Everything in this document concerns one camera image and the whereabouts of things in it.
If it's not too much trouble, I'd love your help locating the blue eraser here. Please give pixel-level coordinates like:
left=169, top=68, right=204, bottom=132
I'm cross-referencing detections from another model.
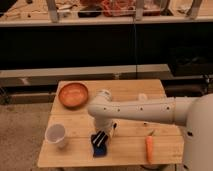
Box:
left=93, top=145, right=107, bottom=157

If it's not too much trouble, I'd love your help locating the wooden shelf with clutter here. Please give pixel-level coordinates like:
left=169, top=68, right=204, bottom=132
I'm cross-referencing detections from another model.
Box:
left=0, top=0, right=213, bottom=27

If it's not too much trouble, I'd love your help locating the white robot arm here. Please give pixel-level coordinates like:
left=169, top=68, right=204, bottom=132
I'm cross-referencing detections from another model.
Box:
left=87, top=90, right=213, bottom=171

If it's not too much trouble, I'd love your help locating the orange wooden bowl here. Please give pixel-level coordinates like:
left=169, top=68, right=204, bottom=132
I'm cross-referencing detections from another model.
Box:
left=58, top=82, right=88, bottom=108

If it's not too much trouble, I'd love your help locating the orange carrot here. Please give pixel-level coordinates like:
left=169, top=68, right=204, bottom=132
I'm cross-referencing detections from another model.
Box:
left=145, top=131, right=155, bottom=164

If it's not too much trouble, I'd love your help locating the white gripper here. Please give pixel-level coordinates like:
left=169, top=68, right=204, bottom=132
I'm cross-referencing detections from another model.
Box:
left=91, top=120, right=117, bottom=146

